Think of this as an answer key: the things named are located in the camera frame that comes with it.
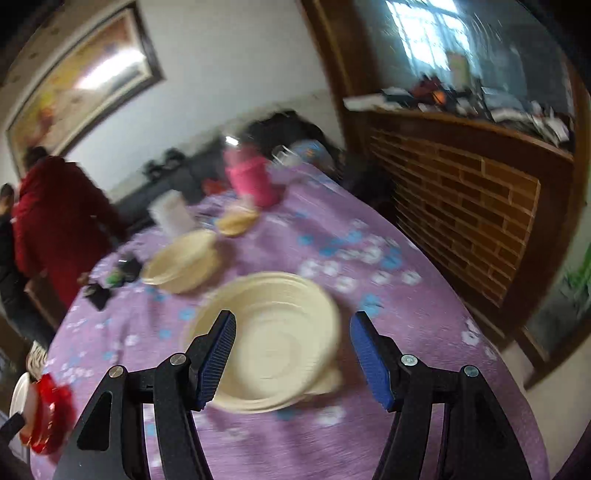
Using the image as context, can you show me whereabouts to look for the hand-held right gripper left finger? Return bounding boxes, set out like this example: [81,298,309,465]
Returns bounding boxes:
[51,310,238,480]

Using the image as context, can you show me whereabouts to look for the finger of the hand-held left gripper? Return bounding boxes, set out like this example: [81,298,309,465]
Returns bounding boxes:
[0,412,27,446]

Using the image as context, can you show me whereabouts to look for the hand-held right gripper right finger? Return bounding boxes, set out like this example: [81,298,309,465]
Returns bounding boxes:
[349,311,534,480]

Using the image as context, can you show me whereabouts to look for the red plastic bowl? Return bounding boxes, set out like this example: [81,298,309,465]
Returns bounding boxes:
[25,374,78,456]

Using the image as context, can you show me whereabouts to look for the cream plastic bowl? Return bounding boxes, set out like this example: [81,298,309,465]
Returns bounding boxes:
[182,271,345,414]
[140,229,223,295]

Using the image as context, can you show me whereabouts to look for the white paper bowl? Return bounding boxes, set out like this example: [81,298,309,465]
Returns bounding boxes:
[9,371,31,422]

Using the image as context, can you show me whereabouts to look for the purple floral tablecloth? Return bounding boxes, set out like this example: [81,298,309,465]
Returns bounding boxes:
[30,164,551,480]

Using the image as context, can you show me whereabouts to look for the small black object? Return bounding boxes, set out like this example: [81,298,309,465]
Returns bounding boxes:
[107,257,142,286]

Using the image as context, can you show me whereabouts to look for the black phone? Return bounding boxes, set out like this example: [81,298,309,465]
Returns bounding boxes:
[87,283,112,312]

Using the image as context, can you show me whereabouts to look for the plastic bag of food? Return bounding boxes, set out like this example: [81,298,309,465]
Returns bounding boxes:
[215,205,260,238]

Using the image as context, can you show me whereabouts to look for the white plastic jar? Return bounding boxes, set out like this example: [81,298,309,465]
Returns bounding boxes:
[148,190,195,239]

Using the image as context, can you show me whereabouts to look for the wooden brick-pattern cabinet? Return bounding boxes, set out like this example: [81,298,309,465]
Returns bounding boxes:
[300,0,591,389]

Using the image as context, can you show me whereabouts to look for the black low cabinet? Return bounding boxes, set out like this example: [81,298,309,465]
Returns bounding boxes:
[112,152,232,228]

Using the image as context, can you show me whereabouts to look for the pink thermos bottle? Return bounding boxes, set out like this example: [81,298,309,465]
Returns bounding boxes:
[224,136,283,209]

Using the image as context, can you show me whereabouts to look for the green printed panel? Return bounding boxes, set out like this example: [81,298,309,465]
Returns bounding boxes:
[521,249,591,363]

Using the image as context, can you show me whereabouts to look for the clear plastic cup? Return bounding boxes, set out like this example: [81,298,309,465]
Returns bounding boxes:
[271,144,302,169]

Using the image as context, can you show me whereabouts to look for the pile of assorted tools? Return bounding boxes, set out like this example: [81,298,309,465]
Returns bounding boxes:
[344,76,573,148]

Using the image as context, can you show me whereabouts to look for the glass window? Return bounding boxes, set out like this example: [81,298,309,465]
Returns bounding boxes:
[353,0,573,121]

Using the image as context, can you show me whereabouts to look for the framed wall painting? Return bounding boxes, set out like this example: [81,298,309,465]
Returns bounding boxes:
[4,1,167,163]

